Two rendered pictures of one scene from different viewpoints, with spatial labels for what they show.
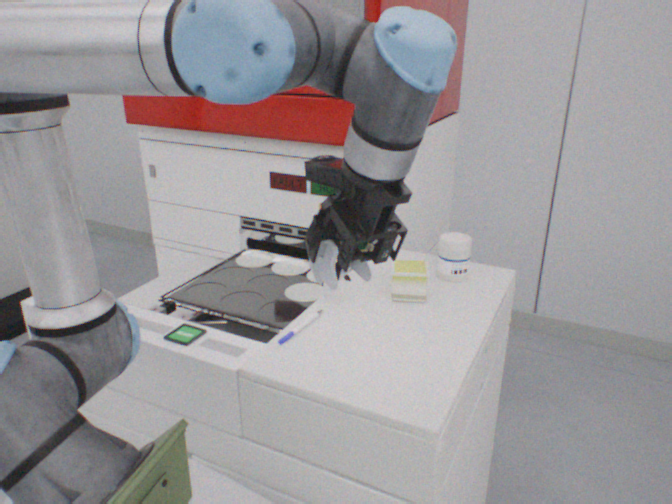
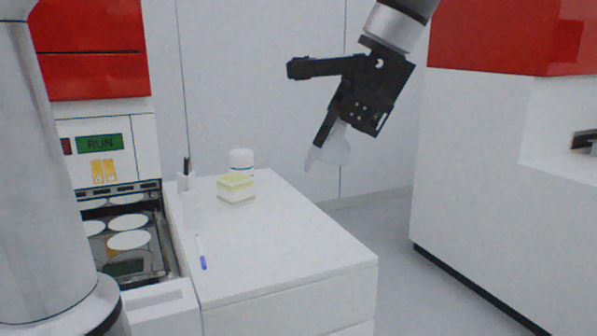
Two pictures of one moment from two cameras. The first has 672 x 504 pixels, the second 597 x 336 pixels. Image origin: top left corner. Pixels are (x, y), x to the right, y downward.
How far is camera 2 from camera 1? 0.58 m
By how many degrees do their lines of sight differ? 48
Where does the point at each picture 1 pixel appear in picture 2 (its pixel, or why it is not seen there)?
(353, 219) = (373, 93)
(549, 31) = (156, 24)
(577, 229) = (208, 157)
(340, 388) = (295, 269)
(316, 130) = (83, 87)
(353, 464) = (319, 322)
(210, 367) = (164, 321)
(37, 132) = (20, 26)
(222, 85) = not seen: outside the picture
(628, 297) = not seen: hidden behind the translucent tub
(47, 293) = (55, 289)
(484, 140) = not seen: hidden behind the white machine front
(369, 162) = (410, 36)
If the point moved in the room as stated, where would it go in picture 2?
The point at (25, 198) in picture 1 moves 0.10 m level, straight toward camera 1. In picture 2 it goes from (15, 139) to (141, 144)
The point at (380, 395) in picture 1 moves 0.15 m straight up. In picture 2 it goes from (322, 259) to (324, 186)
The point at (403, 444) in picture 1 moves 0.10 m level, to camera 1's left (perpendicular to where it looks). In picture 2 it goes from (356, 280) to (326, 306)
